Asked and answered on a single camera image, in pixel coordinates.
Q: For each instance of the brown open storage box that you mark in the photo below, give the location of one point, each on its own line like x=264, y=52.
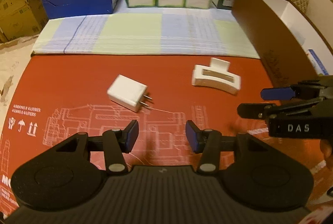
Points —
x=281, y=35

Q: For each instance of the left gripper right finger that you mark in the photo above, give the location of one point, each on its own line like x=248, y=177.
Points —
x=208, y=143

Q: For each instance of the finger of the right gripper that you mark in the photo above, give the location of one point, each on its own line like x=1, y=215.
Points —
x=256, y=111
x=304, y=90

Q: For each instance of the brown cardboard box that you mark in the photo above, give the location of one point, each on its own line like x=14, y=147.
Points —
x=21, y=18

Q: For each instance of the cream hair claw clip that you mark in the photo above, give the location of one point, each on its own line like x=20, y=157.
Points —
x=216, y=76

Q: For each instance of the blue medicine box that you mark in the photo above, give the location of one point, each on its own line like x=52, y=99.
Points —
x=316, y=63

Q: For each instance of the person's right hand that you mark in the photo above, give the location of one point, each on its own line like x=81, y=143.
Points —
x=326, y=149

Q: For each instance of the small white charger plug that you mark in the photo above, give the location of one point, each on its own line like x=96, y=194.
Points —
x=128, y=93

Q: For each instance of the cream patterned bedsheet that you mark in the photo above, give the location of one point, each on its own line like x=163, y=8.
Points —
x=15, y=56

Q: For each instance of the pastel plaid cloth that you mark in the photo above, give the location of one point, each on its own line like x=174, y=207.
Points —
x=147, y=31

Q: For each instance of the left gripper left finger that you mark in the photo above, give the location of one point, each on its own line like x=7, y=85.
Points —
x=116, y=142

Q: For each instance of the red Motul cardboard mat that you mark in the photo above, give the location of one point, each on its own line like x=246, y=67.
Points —
x=60, y=95

